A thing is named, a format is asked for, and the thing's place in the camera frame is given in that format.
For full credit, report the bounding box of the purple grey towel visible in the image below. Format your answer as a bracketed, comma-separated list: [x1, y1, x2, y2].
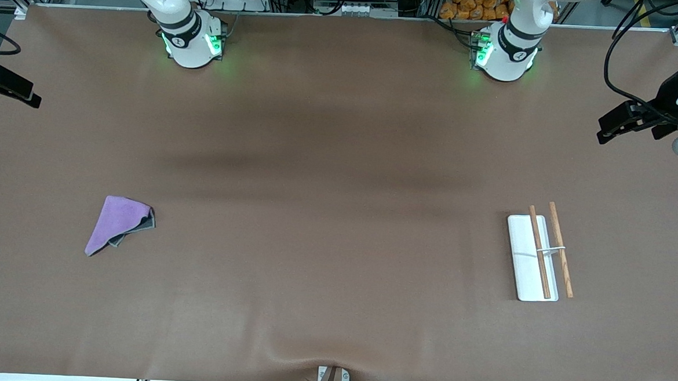
[84, 194, 158, 260]

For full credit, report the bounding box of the white rack with wooden rods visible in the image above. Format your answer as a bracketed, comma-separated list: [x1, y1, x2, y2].
[503, 199, 579, 304]

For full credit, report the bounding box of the pile of orange packets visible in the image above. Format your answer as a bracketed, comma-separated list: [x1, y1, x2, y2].
[439, 0, 515, 24]

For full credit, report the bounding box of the white connector block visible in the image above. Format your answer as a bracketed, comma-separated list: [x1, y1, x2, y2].
[336, 2, 374, 17]

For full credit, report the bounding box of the brown table mat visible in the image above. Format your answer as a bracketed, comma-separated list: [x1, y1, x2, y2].
[0, 0, 678, 381]

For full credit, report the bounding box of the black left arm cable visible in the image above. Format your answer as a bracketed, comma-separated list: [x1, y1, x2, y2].
[601, 0, 678, 125]

